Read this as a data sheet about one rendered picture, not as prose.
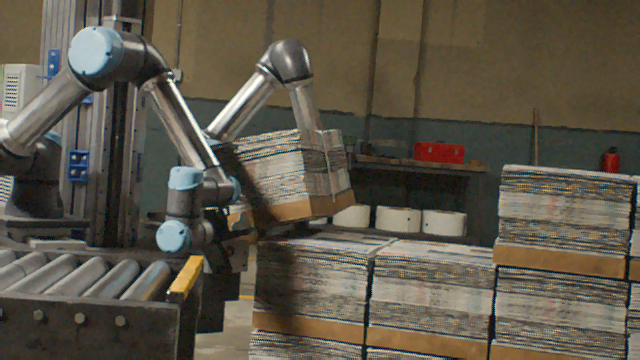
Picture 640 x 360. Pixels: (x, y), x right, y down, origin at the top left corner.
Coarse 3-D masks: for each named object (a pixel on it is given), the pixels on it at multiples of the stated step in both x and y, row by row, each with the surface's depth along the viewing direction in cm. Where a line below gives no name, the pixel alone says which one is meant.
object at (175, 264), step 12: (24, 252) 201; (48, 252) 202; (60, 252) 203; (72, 252) 204; (84, 252) 205; (144, 264) 202; (168, 264) 203; (180, 264) 203; (168, 288) 203; (192, 288) 203; (156, 300) 203; (192, 300) 203; (180, 312) 203; (192, 312) 203
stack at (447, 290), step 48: (288, 240) 234; (336, 240) 242; (384, 240) 250; (288, 288) 230; (336, 288) 226; (384, 288) 224; (432, 288) 221; (480, 288) 218; (528, 288) 215; (576, 288) 212; (624, 288) 209; (288, 336) 230; (480, 336) 217; (528, 336) 215; (576, 336) 212; (624, 336) 209
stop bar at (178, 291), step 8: (192, 256) 199; (200, 256) 200; (192, 264) 188; (200, 264) 190; (184, 272) 178; (192, 272) 178; (176, 280) 168; (184, 280) 169; (192, 280) 172; (176, 288) 160; (184, 288) 161; (168, 296) 157; (176, 296) 157; (184, 296) 158
